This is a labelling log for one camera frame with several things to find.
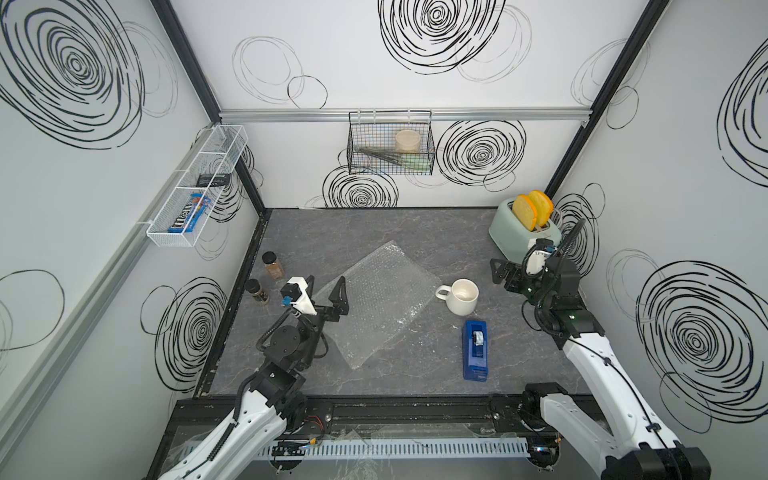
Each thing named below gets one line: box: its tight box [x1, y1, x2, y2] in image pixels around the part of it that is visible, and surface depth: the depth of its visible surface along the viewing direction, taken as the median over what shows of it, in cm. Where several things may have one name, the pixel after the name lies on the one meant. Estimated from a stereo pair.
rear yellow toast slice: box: [528, 190, 555, 227], surface depth 94 cm
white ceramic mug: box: [435, 278, 480, 316], surface depth 92 cm
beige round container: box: [395, 129, 421, 153], surface depth 93 cm
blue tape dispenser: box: [462, 320, 489, 382], surface depth 81 cm
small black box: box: [196, 173, 231, 187], surface depth 80 cm
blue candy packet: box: [168, 193, 212, 233], surface depth 72 cm
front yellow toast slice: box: [512, 194, 538, 232], surface depth 94 cm
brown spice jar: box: [262, 251, 285, 279], surface depth 97 cm
